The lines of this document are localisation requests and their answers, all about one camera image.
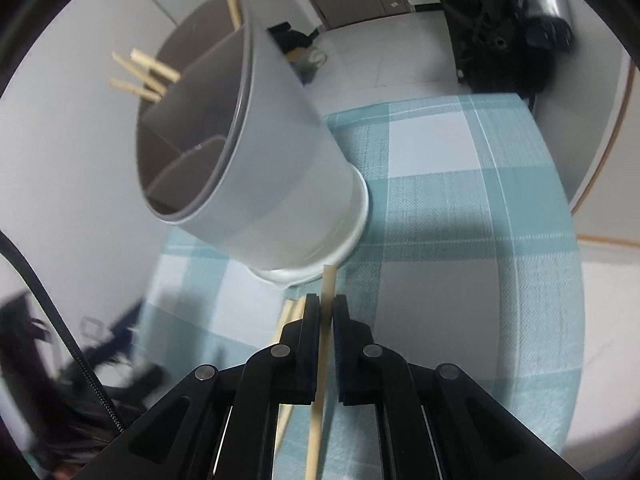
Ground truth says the grey divided utensil holder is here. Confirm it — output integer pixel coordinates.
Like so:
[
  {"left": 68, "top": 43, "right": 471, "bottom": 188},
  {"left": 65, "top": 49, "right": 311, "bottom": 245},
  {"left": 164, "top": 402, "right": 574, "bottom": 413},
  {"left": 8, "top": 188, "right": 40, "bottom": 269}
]
[{"left": 135, "top": 0, "right": 371, "bottom": 288}]

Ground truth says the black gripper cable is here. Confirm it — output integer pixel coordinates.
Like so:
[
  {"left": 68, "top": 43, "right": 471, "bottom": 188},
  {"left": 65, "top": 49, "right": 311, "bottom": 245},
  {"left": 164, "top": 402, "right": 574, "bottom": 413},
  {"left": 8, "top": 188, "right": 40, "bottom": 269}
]
[{"left": 0, "top": 230, "right": 128, "bottom": 436}]

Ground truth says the dark cloth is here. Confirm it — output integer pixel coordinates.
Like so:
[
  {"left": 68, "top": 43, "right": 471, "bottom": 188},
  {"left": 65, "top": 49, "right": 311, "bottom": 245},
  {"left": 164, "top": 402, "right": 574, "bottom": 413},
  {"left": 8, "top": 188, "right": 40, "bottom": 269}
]
[{"left": 0, "top": 295, "right": 166, "bottom": 480}]

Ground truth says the black jacket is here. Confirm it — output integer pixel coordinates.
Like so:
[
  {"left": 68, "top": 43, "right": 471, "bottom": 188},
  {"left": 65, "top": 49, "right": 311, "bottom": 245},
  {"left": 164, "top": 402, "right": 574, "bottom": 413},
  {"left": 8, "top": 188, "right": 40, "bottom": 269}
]
[{"left": 427, "top": 0, "right": 558, "bottom": 96}]

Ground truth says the teal plaid tablecloth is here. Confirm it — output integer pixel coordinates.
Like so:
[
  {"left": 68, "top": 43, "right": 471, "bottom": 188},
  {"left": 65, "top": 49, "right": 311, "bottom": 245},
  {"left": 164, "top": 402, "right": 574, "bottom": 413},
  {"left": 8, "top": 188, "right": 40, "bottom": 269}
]
[{"left": 132, "top": 92, "right": 587, "bottom": 480}]

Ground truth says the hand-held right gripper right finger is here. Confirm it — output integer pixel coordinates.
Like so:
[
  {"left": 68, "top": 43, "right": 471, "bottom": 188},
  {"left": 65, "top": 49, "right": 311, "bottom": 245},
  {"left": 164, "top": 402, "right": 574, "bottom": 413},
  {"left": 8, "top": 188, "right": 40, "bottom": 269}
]
[{"left": 331, "top": 294, "right": 586, "bottom": 480}]

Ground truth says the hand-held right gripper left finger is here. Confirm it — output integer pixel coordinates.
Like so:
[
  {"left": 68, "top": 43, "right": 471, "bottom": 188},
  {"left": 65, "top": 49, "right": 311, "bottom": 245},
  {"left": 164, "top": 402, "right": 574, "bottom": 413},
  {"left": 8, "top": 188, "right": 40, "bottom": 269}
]
[{"left": 92, "top": 293, "right": 321, "bottom": 480}]

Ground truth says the white wall socket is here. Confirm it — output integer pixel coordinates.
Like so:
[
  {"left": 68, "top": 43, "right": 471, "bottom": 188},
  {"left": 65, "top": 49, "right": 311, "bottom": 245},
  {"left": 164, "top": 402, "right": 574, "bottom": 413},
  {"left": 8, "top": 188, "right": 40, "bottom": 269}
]
[{"left": 80, "top": 316, "right": 107, "bottom": 343}]

